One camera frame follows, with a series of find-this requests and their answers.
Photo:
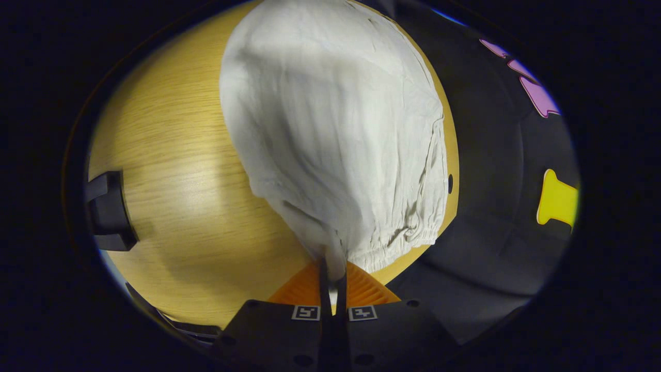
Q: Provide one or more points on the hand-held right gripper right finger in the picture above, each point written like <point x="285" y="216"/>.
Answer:
<point x="341" y="330"/>

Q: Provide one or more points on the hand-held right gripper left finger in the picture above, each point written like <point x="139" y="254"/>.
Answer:
<point x="326" y="330"/>

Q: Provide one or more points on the white jeans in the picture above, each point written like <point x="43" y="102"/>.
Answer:
<point x="330" y="129"/>

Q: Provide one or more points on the black backdrop cloth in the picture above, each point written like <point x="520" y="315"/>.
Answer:
<point x="490" y="181"/>

